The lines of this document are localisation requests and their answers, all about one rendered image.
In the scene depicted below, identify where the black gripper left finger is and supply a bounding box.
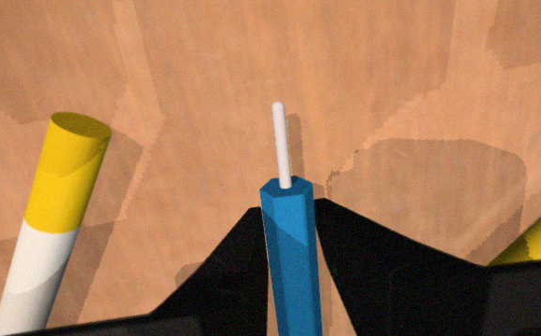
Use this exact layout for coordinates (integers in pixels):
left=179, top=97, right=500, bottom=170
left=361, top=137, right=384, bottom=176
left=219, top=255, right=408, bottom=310
left=4, top=206, right=269, bottom=336

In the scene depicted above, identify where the blue stylus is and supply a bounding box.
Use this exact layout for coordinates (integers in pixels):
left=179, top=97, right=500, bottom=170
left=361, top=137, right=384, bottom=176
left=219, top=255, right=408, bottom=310
left=259, top=101, right=323, bottom=336

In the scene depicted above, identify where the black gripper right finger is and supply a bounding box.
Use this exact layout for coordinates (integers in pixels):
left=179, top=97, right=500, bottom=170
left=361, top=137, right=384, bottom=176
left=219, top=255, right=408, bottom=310
left=314, top=198, right=541, bottom=336

